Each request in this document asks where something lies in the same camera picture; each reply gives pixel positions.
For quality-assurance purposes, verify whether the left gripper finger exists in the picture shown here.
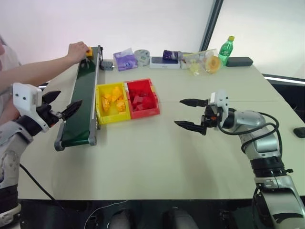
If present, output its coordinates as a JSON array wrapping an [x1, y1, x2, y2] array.
[[42, 90, 61, 104], [62, 100, 83, 121]]

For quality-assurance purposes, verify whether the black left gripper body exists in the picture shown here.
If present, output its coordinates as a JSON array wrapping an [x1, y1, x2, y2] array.
[[36, 104, 65, 128]]

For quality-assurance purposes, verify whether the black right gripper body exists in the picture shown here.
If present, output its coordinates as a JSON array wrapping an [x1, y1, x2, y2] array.
[[200, 99, 224, 136]]

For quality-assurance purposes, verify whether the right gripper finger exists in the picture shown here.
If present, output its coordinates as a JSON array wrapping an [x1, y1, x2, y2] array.
[[174, 120, 206, 136], [179, 98, 208, 108]]

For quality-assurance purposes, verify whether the green conveyor belt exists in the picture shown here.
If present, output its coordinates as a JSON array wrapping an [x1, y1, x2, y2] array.
[[54, 45, 105, 152]]

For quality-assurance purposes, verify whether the small grey control box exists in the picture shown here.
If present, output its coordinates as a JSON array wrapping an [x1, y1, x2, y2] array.
[[100, 60, 113, 71]]

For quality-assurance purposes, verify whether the person's bare hand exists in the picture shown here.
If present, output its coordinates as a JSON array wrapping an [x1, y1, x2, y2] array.
[[65, 41, 90, 64]]

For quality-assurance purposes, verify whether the yellow plastic bin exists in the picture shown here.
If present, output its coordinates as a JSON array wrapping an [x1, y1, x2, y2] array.
[[95, 82, 132, 126]]

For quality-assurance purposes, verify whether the clear plastic bag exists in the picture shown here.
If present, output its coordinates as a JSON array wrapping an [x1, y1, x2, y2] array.
[[180, 48, 223, 77]]

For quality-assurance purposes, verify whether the red toy block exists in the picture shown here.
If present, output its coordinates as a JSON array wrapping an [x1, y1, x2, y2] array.
[[131, 96, 144, 112], [129, 88, 151, 97], [142, 96, 155, 110]]

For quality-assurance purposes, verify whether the red plastic bin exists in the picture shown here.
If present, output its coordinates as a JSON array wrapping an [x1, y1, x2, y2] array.
[[123, 78, 161, 120]]

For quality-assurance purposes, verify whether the flat white box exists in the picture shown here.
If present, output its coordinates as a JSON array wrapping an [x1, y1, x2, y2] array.
[[149, 56, 181, 70]]

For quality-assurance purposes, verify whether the purple patterned pouch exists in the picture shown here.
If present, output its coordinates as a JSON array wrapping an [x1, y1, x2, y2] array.
[[163, 50, 181, 61]]

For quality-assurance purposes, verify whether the person's white shirt sleeve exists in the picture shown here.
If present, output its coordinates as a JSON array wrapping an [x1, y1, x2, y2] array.
[[0, 35, 22, 72]]

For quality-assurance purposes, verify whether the green plastic bottle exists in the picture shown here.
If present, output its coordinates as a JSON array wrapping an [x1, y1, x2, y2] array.
[[218, 35, 235, 67]]

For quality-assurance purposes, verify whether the black oblong case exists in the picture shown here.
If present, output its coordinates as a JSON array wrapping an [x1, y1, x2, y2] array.
[[225, 56, 254, 68]]

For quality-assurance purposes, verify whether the grey tape roll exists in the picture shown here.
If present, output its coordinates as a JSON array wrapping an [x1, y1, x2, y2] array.
[[133, 49, 152, 67]]

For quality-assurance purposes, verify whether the purple tissue packet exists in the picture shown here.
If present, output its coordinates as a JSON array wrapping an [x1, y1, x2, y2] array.
[[112, 47, 139, 72]]

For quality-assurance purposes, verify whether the black computer mouse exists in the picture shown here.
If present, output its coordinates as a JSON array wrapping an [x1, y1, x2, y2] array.
[[293, 126, 305, 138]]

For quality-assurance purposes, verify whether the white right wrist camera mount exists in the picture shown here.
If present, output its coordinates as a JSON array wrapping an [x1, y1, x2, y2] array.
[[208, 89, 230, 131]]

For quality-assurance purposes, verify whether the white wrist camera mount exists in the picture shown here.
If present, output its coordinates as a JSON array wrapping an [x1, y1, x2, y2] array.
[[208, 89, 230, 131], [12, 83, 51, 133]]

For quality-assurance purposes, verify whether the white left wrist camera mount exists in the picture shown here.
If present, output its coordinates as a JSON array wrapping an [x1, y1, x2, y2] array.
[[12, 83, 51, 133]]

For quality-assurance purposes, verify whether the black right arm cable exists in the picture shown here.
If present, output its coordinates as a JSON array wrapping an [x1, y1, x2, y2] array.
[[218, 111, 284, 154]]

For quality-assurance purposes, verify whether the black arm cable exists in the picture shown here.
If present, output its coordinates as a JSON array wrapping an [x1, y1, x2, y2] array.
[[218, 111, 284, 154], [18, 163, 66, 212]]

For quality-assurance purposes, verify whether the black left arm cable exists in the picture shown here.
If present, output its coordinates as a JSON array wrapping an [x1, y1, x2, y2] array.
[[18, 163, 66, 212]]

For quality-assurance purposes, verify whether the dark window frame post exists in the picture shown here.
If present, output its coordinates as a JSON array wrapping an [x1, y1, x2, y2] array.
[[198, 0, 225, 52]]

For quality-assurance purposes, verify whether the thin white cable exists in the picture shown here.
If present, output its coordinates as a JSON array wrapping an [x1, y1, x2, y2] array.
[[86, 199, 130, 229]]

